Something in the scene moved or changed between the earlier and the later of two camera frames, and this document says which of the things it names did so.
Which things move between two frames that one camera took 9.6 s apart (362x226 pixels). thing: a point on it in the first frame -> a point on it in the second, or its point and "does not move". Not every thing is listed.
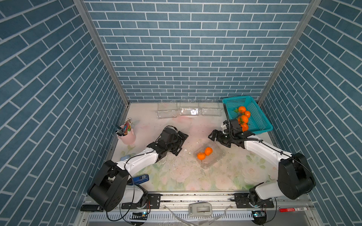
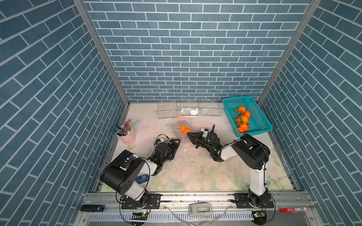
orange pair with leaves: x=242 y=109 does not move
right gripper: x=219 y=133 -> x=196 y=139
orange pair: x=242 y=120 does not move
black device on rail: x=92 y=207 does not move
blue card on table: x=140 y=179 does not move
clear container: x=165 y=110 does not move
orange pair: x=208 y=152 -> x=183 y=129
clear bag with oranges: x=208 y=154 -> x=181 y=128
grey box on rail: x=200 y=209 does not move
